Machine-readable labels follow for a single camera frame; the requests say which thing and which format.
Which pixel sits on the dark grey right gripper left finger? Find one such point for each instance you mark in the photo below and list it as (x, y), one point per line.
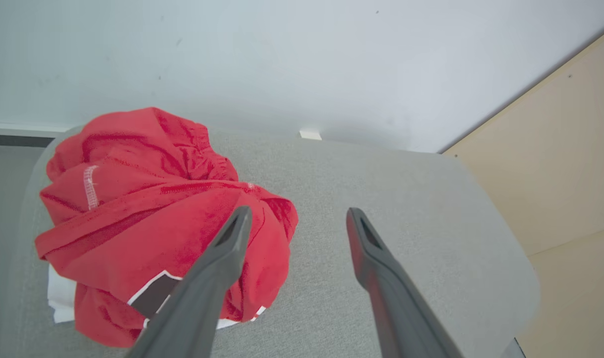
(202, 298)

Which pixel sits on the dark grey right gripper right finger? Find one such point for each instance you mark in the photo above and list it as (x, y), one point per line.
(396, 308)

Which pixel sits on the red basketball jersey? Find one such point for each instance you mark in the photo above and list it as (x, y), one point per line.
(133, 219)

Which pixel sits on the beige partition panel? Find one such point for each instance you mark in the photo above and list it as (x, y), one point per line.
(570, 174)

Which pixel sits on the white baseboard strip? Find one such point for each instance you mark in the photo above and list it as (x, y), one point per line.
(18, 129)

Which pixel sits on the small white wall box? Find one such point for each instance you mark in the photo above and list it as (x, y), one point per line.
(310, 134)

